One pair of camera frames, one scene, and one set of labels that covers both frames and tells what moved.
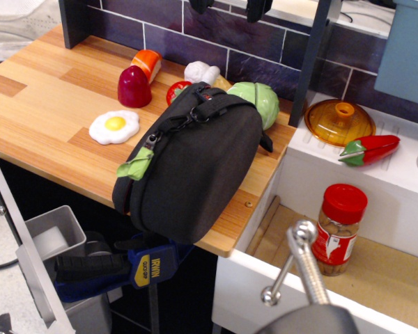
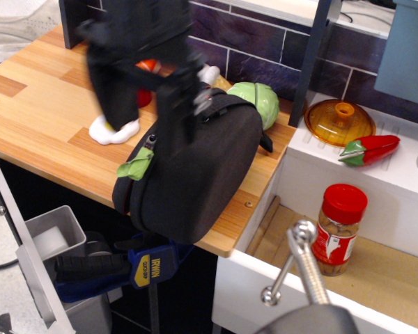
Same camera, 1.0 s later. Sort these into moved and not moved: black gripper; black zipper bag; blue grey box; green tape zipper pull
Moved: black gripper
Not moved: green tape zipper pull; blue grey box; black zipper bag
